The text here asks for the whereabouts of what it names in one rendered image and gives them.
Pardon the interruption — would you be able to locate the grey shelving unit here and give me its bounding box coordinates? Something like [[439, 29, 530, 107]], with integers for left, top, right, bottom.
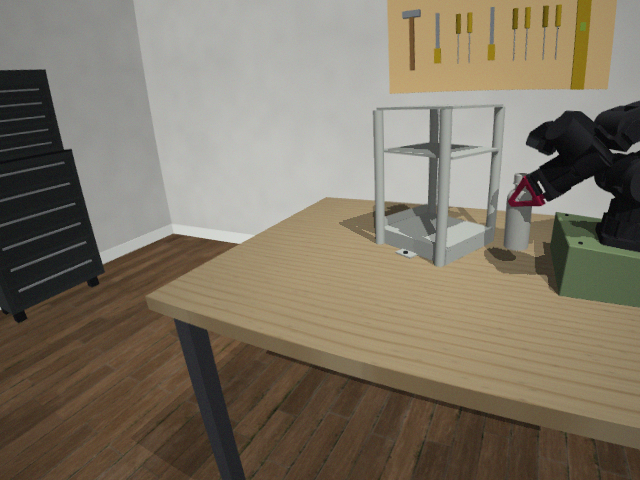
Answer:
[[373, 104, 505, 267]]

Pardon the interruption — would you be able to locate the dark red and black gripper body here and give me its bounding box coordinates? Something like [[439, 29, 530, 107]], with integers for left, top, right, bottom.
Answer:
[[526, 166, 585, 201]]

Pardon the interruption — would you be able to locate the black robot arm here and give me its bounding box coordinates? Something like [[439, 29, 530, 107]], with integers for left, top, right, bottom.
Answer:
[[525, 101, 640, 252]]

